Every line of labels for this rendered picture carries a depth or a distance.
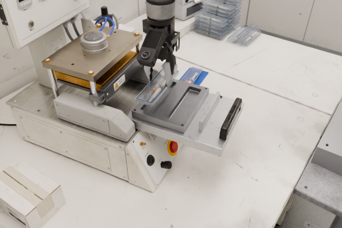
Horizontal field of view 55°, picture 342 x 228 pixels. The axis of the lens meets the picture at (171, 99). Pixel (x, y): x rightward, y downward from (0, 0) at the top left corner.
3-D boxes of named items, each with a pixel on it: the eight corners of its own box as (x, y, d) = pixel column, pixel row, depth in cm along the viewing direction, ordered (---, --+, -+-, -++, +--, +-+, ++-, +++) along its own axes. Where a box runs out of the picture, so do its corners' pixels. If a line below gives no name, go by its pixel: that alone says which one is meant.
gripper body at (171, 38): (180, 50, 96) (181, 11, 88) (168, 64, 90) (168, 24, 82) (157, 45, 98) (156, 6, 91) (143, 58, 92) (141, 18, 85)
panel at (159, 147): (156, 188, 102) (130, 141, 94) (192, 127, 124) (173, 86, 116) (161, 188, 101) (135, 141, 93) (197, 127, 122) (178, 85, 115)
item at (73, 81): (57, 82, 101) (50, 55, 95) (98, 49, 117) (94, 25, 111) (103, 96, 96) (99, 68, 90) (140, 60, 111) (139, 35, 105)
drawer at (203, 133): (125, 127, 98) (123, 107, 93) (159, 87, 114) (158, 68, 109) (220, 159, 88) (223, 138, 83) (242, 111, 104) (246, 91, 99)
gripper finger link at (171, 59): (179, 73, 93) (172, 44, 88) (176, 75, 92) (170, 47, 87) (164, 72, 95) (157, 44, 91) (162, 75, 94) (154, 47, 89)
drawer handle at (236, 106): (218, 138, 89) (220, 127, 87) (234, 106, 100) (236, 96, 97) (225, 140, 88) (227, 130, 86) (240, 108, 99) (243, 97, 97)
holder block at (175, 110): (132, 117, 96) (131, 110, 94) (162, 81, 110) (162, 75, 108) (183, 134, 90) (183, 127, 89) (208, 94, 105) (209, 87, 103)
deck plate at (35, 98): (5, 104, 108) (4, 102, 108) (73, 55, 133) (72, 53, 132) (125, 147, 93) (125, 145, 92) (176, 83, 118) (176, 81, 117)
